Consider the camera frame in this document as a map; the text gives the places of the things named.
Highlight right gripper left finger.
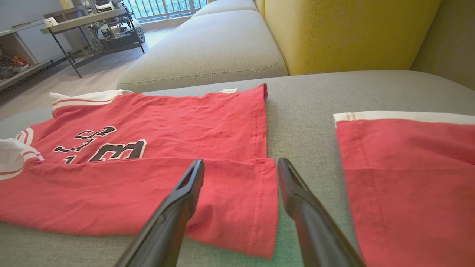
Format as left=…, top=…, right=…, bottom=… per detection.
left=115, top=159, right=206, bottom=267

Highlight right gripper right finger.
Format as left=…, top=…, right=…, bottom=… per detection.
left=277, top=158, right=366, bottom=267

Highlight red shorts with white trim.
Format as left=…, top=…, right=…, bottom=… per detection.
left=333, top=111, right=475, bottom=267

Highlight red jersey with black lettering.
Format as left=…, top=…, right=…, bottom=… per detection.
left=0, top=83, right=279, bottom=260

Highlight large grey sofa ottoman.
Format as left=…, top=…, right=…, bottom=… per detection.
left=0, top=70, right=475, bottom=267

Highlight grey sofa seat cushion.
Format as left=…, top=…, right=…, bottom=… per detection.
left=191, top=0, right=258, bottom=19
left=116, top=10, right=289, bottom=93

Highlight white wheeled robot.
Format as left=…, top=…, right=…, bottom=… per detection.
left=80, top=0, right=146, bottom=52

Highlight window railing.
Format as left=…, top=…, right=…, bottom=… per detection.
left=124, top=0, right=208, bottom=23

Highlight grey metal-legged table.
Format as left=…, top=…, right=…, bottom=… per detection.
left=40, top=7, right=146, bottom=79

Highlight items on cabinet shelf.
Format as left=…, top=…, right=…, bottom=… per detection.
left=0, top=44, right=30, bottom=80

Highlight grey wall shelf cabinet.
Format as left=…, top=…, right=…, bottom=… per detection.
left=0, top=0, right=75, bottom=92

